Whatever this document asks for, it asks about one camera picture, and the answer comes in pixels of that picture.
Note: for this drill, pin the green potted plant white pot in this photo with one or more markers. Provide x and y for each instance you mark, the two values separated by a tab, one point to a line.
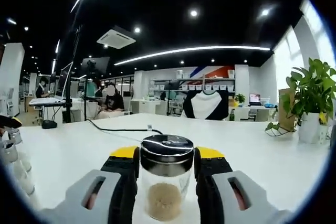
312	90

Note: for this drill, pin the ceiling air conditioner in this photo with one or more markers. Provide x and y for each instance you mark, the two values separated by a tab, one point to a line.
116	37

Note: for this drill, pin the small black rounded device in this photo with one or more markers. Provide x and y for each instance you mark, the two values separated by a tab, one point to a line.
50	125

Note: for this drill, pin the group of round ceiling spotlights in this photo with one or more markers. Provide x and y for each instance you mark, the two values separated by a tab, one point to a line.
193	13

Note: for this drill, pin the silver laptop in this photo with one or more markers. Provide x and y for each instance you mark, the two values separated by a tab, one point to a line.
47	100

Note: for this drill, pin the small monitor pink screen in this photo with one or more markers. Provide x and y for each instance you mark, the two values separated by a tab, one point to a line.
254	98

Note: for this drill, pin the seasoning bottle cream powder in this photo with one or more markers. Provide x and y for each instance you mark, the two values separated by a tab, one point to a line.
27	190

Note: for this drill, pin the shelf of white storage boxes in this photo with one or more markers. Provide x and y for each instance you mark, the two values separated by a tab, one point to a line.
194	86

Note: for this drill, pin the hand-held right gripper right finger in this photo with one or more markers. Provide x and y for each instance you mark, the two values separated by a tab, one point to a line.
207	190

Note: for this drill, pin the seasoning bottle brown powder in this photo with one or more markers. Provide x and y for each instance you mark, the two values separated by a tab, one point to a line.
165	203

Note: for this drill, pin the brown paper bag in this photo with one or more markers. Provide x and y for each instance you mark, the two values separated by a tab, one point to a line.
284	108

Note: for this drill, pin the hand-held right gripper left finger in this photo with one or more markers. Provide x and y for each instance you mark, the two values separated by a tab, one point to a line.
123	190

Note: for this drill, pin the small green plant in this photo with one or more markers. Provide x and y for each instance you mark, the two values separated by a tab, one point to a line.
240	97

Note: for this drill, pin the black display screen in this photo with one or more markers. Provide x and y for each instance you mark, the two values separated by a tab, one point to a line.
101	64

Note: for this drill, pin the black stand pole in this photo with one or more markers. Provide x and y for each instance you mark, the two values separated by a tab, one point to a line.
69	103

